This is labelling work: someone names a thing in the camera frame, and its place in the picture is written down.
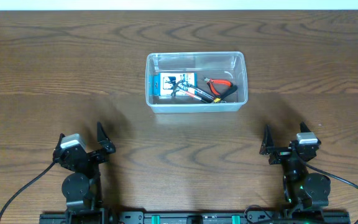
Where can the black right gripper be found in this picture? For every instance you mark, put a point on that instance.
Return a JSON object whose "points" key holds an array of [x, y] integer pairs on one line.
{"points": [[285, 152]]}

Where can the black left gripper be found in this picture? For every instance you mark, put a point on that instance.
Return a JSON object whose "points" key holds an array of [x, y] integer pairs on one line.
{"points": [[89, 155]]}

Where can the yellow black screwdriver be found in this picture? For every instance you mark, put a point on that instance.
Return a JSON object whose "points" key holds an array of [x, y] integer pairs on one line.
{"points": [[219, 97]]}

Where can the red handled pliers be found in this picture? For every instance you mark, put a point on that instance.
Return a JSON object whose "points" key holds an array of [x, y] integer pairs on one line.
{"points": [[218, 87]]}

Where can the orange black pen tool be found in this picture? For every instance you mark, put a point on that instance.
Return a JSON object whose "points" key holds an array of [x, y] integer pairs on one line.
{"points": [[193, 95]]}

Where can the blue white screwdriver box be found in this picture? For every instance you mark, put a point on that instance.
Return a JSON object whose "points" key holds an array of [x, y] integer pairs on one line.
{"points": [[164, 82]]}

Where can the silver ring wrench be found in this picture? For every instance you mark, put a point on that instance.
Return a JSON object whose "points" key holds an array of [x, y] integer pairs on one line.
{"points": [[204, 95]]}

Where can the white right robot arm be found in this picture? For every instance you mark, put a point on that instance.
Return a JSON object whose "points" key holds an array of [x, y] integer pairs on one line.
{"points": [[304, 191]]}

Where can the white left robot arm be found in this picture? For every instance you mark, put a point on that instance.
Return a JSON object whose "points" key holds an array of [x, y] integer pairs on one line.
{"points": [[82, 188]]}

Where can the clear plastic container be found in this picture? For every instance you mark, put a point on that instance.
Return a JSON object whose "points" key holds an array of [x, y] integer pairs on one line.
{"points": [[217, 65]]}

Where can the black rail with green clips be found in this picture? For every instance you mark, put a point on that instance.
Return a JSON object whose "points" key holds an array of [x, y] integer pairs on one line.
{"points": [[251, 216]]}

